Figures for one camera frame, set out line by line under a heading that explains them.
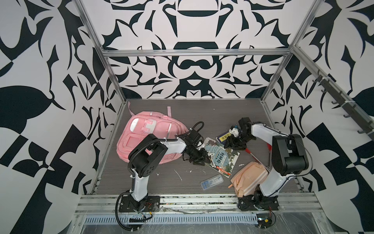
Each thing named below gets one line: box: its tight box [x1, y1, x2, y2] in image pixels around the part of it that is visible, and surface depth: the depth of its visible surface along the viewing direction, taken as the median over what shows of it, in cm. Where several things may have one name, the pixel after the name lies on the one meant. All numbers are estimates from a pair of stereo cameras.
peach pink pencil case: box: [227, 161, 269, 198], surface depth 82 cm
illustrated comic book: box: [199, 136, 241, 178], surface depth 91 cm
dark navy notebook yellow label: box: [215, 131, 232, 146], surface depth 98 cm
